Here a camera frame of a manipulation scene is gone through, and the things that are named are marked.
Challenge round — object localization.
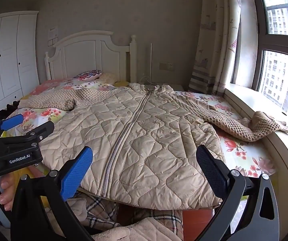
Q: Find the dark framed window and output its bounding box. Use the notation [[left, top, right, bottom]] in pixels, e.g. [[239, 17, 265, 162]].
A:
[[249, 0, 288, 131]]

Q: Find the beige quilted jacket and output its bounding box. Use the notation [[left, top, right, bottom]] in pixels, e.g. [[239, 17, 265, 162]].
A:
[[17, 82, 288, 210]]

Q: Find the white thin pole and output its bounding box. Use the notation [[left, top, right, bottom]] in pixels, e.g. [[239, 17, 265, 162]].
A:
[[150, 43, 154, 84]]

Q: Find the white wall paper note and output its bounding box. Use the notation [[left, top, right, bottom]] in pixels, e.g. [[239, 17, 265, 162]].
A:
[[48, 26, 59, 39]]

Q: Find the printed beige curtain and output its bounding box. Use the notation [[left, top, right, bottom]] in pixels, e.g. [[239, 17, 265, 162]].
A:
[[188, 0, 243, 96]]

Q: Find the patterned round cushion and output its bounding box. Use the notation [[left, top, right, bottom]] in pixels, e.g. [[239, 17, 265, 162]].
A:
[[73, 70, 103, 81]]

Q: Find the white wardrobe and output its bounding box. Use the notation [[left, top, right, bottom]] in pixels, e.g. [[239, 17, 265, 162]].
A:
[[0, 11, 39, 118]]

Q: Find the white cable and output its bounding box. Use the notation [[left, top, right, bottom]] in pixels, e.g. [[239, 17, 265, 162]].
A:
[[139, 73, 157, 85]]

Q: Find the white nightstand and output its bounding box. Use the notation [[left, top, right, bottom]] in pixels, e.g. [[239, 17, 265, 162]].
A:
[[140, 82, 184, 92]]

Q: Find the white wooden bed headboard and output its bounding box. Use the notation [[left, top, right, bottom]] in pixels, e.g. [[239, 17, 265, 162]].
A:
[[45, 31, 137, 84]]

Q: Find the beige windowsill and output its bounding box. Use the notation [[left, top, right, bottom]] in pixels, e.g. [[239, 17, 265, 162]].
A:
[[222, 82, 288, 233]]

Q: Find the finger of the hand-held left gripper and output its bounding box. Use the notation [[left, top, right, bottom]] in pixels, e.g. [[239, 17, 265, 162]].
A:
[[0, 120, 55, 148], [0, 113, 25, 137]]

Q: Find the plaid fleece clothing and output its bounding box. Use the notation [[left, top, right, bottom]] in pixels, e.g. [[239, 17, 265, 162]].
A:
[[44, 192, 185, 241]]

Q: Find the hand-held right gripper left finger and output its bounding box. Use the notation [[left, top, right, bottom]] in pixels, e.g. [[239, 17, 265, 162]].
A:
[[11, 146, 94, 241]]

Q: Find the black cloth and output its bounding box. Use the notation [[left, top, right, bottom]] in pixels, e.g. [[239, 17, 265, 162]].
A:
[[6, 101, 22, 112]]

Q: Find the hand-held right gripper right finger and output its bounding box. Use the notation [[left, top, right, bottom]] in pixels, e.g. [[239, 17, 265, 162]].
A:
[[195, 144, 280, 241]]

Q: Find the beige pillow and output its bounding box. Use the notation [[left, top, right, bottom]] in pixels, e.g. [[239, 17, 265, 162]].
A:
[[98, 73, 118, 84]]

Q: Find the coral floral pillow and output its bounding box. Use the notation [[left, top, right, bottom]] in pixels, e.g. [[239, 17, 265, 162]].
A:
[[33, 79, 73, 94]]

